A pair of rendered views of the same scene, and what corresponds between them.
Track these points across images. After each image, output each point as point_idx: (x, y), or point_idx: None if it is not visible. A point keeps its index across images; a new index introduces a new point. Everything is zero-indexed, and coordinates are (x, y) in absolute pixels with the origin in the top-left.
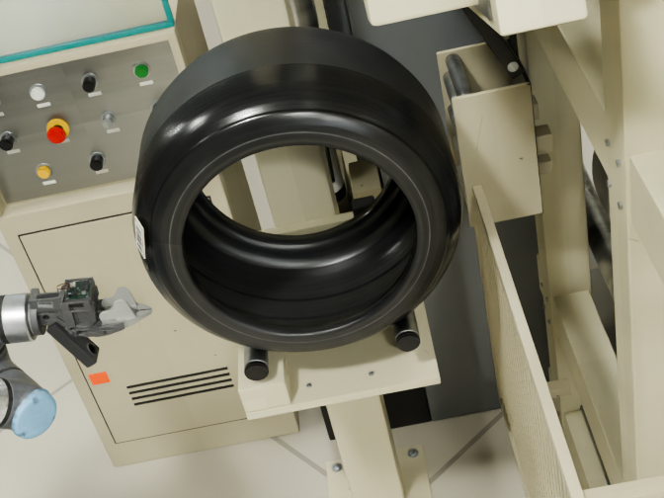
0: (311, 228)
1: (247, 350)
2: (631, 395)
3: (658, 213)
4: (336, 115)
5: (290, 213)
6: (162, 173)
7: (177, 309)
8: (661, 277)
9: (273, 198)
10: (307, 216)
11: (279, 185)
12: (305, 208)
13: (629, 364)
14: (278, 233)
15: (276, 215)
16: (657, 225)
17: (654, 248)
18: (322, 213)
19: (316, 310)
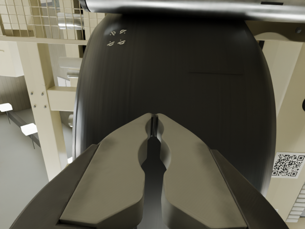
0: (266, 38)
1: (113, 9)
2: (85, 16)
3: (69, 110)
4: None
5: (283, 55)
6: None
7: (86, 130)
8: (65, 93)
9: (284, 80)
10: (276, 46)
11: (274, 90)
12: (273, 55)
13: (87, 32)
14: (287, 41)
15: (293, 57)
16: (69, 106)
17: (71, 98)
18: (268, 45)
19: None
